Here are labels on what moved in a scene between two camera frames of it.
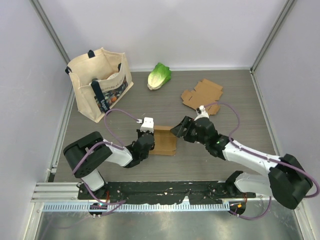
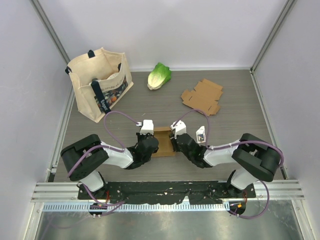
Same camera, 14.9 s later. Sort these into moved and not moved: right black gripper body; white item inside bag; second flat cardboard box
Moved: right black gripper body
Not moved: second flat cardboard box; white item inside bag
